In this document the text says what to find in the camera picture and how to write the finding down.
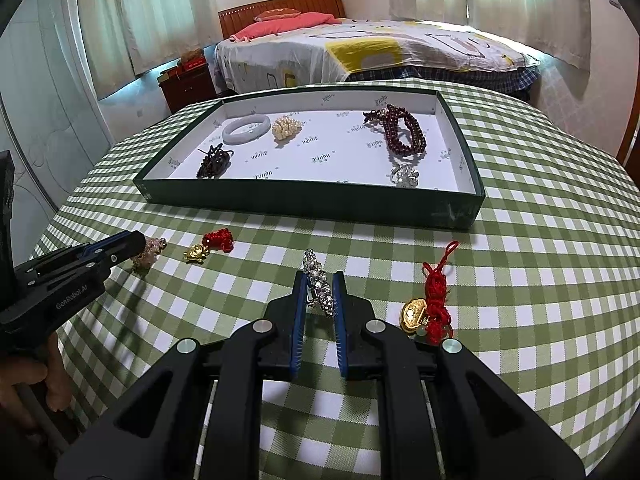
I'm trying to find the silver rhinestone brooch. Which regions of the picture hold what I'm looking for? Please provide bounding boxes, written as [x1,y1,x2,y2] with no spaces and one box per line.
[302,249,334,318]

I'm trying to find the large red knot gold ingot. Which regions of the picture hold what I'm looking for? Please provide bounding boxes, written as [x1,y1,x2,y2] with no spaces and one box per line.
[399,240,459,346]

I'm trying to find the small red knot gold charm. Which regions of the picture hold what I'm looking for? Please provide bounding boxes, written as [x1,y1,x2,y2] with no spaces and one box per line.
[183,228,234,264]

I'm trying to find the black braided cord bracelet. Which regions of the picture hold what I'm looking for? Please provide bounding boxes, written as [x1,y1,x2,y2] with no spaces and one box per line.
[195,142,234,180]

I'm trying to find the cream pearl bead bracelet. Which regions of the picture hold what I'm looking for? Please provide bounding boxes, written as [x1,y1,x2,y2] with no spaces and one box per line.
[271,115,305,143]

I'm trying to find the pale jade bangle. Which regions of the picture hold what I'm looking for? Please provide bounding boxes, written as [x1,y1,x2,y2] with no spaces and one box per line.
[221,114,271,145]

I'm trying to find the dark red bead necklace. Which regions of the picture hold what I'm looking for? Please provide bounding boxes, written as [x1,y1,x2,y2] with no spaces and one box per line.
[362,103,429,158]

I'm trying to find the person's left hand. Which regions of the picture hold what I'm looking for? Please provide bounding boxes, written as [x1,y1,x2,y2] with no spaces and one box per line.
[1,333,72,426]

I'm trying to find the pink rhinestone flower brooch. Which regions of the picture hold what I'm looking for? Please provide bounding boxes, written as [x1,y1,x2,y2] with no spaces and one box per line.
[131,237,167,271]

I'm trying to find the frosted glass wardrobe doors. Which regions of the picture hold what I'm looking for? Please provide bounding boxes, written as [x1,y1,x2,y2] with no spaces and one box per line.
[1,0,111,263]

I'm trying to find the silver crystal brooch in tray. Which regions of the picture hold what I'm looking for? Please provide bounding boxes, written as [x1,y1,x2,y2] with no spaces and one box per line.
[390,164,419,188]

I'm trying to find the dark wooden nightstand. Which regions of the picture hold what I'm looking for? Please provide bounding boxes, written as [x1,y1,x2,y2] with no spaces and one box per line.
[157,64,217,114]

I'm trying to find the dark green tray box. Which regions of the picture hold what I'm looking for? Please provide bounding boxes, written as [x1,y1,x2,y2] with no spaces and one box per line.
[134,81,485,231]

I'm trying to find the green white checkered tablecloth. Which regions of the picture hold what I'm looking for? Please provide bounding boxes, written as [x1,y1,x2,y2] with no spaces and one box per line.
[34,82,639,479]

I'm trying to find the red boxes on nightstand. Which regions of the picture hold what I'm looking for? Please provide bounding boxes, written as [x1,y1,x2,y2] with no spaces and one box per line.
[157,49,207,82]

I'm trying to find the left white curtains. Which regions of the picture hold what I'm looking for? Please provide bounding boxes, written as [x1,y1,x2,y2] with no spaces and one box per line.
[78,0,222,100]

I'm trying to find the white curtains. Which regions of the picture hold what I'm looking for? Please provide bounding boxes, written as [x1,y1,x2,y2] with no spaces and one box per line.
[389,0,594,72]
[78,0,222,100]

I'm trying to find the wooden headboard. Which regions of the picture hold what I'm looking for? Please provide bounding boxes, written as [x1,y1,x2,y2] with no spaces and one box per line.
[218,0,346,39]

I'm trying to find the pink pillow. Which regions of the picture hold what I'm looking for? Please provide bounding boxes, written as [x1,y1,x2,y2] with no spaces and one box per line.
[230,12,341,42]

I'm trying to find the orange patterned cushion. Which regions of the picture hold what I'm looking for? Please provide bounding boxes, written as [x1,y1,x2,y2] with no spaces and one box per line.
[254,8,302,23]

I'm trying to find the bed with patterned sheet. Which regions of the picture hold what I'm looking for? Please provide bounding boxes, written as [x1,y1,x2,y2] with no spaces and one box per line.
[215,18,540,96]

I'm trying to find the right white curtains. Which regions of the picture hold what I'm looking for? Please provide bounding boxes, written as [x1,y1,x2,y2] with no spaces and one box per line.
[389,0,594,72]

